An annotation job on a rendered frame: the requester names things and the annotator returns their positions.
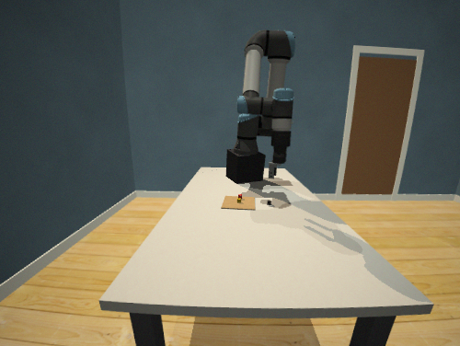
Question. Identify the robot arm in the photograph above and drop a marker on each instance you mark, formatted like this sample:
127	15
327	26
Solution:
280	49

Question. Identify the tan mat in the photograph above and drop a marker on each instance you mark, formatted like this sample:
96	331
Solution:
230	202

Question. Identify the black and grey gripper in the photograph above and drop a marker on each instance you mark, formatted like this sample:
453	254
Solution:
280	139

